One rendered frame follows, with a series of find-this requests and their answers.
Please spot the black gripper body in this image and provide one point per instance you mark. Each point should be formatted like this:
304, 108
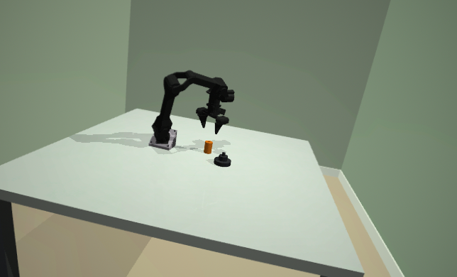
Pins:
212, 111

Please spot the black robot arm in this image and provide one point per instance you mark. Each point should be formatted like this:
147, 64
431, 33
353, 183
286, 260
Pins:
217, 91

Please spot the dark grey round pedestal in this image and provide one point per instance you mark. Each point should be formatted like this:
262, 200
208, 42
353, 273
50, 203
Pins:
222, 160

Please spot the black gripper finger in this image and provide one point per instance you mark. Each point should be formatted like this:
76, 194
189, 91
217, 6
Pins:
203, 119
217, 127

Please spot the orange knob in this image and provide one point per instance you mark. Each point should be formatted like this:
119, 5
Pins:
208, 147

